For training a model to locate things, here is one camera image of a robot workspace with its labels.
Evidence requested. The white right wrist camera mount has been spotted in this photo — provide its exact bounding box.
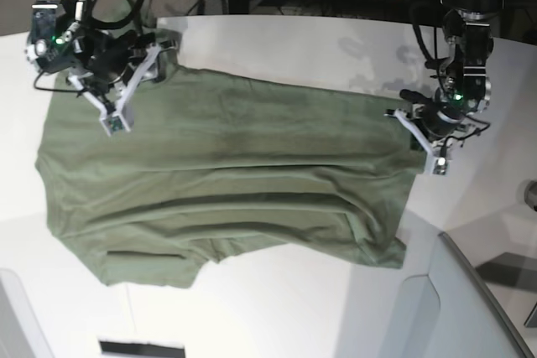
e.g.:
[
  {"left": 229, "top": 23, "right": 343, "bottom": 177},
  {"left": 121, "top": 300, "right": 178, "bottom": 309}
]
[{"left": 67, "top": 35, "right": 178, "bottom": 136}]

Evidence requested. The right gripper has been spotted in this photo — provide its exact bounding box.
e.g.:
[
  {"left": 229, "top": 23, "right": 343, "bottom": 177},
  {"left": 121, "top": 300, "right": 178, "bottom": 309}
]
[{"left": 25, "top": 0, "right": 175, "bottom": 90}]

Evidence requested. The green t-shirt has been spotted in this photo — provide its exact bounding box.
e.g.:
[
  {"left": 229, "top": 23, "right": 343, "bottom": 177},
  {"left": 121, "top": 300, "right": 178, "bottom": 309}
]
[{"left": 35, "top": 62, "right": 425, "bottom": 288}]

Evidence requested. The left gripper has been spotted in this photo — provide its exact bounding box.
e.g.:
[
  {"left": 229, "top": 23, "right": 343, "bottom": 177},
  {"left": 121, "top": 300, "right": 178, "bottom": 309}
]
[{"left": 399, "top": 10, "right": 494, "bottom": 139}]

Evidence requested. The white label with black bar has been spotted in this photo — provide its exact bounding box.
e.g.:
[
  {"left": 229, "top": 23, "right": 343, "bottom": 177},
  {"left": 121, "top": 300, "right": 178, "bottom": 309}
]
[{"left": 98, "top": 339, "right": 186, "bottom": 358}]

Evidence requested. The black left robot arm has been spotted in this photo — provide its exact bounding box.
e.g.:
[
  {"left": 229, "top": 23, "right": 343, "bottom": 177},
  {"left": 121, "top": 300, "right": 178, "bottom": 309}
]
[{"left": 399, "top": 0, "right": 504, "bottom": 148}]

